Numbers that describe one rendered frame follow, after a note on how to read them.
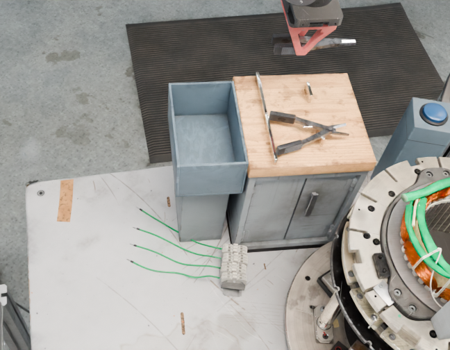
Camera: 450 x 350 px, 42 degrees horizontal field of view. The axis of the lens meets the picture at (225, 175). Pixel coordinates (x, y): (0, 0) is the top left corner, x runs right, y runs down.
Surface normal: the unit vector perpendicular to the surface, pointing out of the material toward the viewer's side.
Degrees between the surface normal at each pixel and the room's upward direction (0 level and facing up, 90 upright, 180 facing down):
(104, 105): 0
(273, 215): 90
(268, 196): 90
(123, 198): 0
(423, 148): 90
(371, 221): 0
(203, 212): 90
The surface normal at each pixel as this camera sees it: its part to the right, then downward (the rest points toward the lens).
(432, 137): -0.14, 0.81
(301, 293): 0.09, -0.56
